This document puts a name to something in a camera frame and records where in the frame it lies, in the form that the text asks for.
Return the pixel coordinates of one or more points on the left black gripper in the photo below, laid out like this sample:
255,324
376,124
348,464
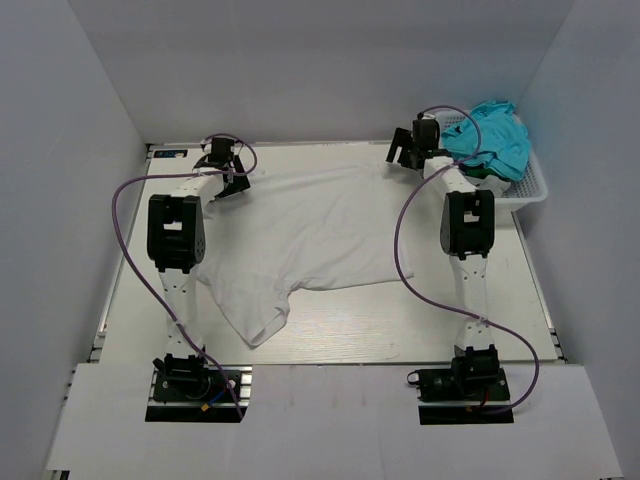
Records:
239,184

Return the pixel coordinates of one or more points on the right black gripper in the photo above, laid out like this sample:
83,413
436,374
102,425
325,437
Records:
403,138

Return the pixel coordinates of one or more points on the white t-shirt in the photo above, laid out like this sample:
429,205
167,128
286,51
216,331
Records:
317,230

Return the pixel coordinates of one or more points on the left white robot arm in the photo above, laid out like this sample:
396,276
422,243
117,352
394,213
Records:
176,242

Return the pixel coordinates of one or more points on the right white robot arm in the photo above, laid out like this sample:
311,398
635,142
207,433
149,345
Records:
467,231

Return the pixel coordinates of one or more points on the blue label sticker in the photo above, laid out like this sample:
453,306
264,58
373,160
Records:
170,153

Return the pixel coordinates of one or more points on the green cloth in basket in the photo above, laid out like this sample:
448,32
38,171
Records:
478,172

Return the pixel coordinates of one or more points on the teal t-shirt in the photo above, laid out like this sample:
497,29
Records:
504,148

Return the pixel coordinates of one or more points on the grey white cloth in basket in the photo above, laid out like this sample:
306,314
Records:
497,186

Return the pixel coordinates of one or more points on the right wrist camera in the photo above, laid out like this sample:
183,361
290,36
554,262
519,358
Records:
426,132

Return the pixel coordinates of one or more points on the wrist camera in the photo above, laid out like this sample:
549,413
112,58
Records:
426,132
222,150

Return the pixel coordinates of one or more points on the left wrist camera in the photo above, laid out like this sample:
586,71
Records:
222,150

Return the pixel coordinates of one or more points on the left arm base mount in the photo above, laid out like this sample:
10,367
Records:
189,390

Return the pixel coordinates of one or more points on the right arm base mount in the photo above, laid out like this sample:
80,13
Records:
472,390

